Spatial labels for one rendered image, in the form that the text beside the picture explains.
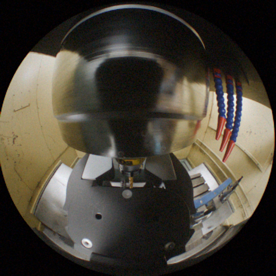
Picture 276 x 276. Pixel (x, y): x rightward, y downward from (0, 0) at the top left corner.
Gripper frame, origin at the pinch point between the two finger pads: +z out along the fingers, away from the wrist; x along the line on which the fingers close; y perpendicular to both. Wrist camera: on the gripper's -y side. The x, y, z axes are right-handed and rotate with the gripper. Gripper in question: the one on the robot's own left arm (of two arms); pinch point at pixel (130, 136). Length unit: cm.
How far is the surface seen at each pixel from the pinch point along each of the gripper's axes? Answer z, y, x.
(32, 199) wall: -30, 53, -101
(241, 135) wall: 9, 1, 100
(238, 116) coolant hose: -5.5, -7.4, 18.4
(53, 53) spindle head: -3.6, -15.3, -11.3
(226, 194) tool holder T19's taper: -14.4, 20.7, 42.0
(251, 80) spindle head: -7.8, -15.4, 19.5
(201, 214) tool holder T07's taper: -14.0, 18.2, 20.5
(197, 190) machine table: 5, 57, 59
